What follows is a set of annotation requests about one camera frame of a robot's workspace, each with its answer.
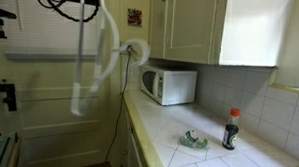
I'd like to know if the small side table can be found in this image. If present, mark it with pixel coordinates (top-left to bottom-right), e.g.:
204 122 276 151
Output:
0 130 21 167

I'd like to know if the white door blind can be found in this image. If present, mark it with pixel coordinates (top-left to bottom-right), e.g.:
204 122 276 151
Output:
2 0 104 64

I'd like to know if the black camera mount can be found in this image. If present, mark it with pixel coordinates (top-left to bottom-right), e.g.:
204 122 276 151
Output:
0 5 18 40

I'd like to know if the white microwave oven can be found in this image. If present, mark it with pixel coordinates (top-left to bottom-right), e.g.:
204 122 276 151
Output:
138 63 199 108

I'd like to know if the wall outlet with plugs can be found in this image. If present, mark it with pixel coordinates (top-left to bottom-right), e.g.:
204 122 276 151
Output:
121 42 141 59

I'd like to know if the black door handle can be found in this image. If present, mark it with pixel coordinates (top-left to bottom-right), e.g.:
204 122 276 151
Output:
0 81 19 113

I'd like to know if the black power cable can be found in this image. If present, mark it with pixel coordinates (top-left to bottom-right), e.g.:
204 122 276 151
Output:
103 46 134 167

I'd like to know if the red floral wall picture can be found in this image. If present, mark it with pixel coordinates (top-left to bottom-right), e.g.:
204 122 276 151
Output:
126 8 143 27

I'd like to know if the soy sauce bottle red cap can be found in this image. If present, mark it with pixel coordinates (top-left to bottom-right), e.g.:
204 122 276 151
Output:
221 107 242 152

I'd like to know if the cream panel door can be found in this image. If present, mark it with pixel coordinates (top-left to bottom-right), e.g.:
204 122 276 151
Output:
0 0 127 167

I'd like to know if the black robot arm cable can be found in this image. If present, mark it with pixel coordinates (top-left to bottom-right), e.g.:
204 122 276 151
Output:
36 0 101 24

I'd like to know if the cream wall cabinet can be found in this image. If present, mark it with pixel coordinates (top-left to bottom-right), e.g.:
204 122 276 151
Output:
147 0 290 69

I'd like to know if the cream base cabinet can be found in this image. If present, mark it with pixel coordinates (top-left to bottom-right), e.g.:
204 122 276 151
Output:
120 102 154 167

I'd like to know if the crumpled clear plastic wrapper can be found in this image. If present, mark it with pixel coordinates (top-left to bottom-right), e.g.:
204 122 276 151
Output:
177 129 211 151

